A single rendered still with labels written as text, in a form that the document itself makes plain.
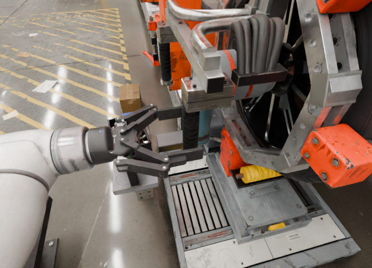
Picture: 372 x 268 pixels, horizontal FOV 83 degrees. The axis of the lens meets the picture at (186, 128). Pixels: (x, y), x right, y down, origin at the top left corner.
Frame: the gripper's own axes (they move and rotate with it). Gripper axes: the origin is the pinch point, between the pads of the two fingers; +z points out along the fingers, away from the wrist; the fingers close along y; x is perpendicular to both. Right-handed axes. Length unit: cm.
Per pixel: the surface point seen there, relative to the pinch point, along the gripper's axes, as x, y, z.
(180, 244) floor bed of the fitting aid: -75, -1, -3
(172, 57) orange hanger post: -12, -62, 8
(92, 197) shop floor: -83, -41, -48
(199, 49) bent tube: 17.4, -1.4, 2.0
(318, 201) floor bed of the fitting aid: -76, -5, 75
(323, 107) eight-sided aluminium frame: 10.4, 10.2, 20.6
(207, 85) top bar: 13.7, 4.3, 2.0
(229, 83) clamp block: 12.0, 2.0, 6.9
